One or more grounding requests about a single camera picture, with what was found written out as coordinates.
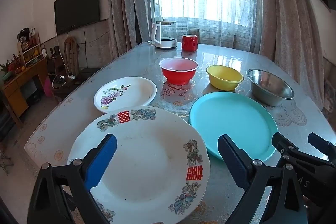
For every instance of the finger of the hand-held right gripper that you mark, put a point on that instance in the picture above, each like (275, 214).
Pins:
(282, 144)
(320, 144)

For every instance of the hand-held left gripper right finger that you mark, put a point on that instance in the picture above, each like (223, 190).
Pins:
(233, 158)

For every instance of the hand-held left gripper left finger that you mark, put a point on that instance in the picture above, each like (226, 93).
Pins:
(102, 161)

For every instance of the teal plastic plate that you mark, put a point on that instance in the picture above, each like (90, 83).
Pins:
(231, 119)

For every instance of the white dragon print plate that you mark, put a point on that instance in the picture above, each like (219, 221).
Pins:
(147, 161)

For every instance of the stainless steel bowl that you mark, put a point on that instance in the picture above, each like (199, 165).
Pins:
(270, 87)

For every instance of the white purple floral plate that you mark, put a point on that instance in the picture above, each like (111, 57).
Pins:
(131, 92)

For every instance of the yellow plastic bowl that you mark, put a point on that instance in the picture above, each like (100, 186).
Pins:
(224, 78)

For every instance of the red plastic bowl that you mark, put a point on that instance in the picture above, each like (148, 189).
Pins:
(178, 73)

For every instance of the dark low table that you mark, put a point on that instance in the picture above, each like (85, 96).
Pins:
(86, 74)

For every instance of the pink bag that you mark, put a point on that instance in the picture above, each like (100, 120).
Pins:
(47, 87)

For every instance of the black speaker box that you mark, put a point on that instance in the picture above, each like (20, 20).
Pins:
(52, 65)

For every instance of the wooden cabinet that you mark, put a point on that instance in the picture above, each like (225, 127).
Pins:
(15, 90)

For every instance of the red mug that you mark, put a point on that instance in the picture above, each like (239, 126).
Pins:
(189, 43)

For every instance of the beige patterned curtain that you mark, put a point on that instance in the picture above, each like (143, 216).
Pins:
(283, 16)
(123, 3)

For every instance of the wooden display shelf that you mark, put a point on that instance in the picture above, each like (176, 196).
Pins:
(29, 50)

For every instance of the white glass electric kettle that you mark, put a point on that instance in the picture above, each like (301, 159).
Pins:
(164, 36)

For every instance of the white sheer curtain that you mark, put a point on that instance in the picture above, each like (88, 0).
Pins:
(210, 16)

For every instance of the black flat television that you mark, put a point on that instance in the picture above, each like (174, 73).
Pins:
(76, 6)

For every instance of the brown curved wooden frame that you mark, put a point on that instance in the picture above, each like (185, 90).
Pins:
(71, 56)

